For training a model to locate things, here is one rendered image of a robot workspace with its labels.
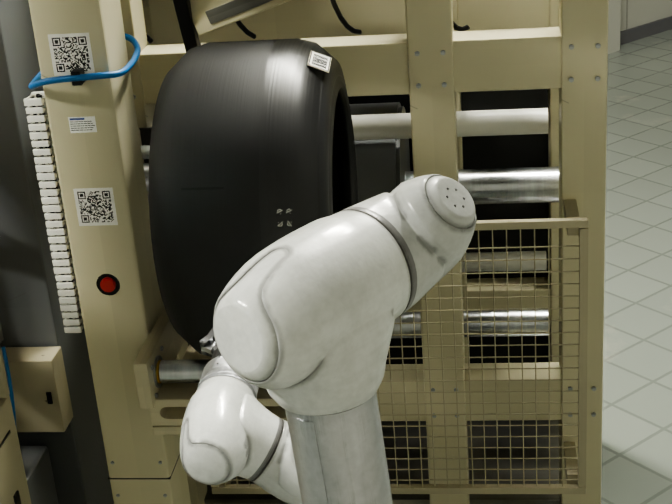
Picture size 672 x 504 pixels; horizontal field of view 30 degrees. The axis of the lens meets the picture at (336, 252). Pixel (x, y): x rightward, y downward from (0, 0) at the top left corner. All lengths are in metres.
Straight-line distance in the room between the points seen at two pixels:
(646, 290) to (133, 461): 2.58
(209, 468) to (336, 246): 0.60
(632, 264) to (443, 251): 3.62
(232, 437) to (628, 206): 3.87
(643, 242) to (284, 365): 3.98
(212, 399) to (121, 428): 0.79
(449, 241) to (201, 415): 0.60
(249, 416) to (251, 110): 0.57
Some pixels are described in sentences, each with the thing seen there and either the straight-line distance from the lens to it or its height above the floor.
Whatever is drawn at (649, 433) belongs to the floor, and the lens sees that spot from 3.87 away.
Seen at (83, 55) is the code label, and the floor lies 1.51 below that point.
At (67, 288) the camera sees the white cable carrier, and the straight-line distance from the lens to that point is 2.48.
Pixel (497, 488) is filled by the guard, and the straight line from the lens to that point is 3.05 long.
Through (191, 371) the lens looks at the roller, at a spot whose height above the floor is 0.91.
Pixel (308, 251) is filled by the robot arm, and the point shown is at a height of 1.54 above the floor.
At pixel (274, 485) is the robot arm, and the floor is 1.02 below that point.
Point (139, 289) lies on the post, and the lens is 2.42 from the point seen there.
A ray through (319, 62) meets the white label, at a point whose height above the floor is 1.47.
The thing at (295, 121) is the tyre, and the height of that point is 1.41.
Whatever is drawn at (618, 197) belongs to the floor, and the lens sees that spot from 5.58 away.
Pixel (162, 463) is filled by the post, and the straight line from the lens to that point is 2.61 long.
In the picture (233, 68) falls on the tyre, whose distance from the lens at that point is 2.21.
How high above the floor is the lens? 2.04
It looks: 23 degrees down
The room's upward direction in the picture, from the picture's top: 4 degrees counter-clockwise
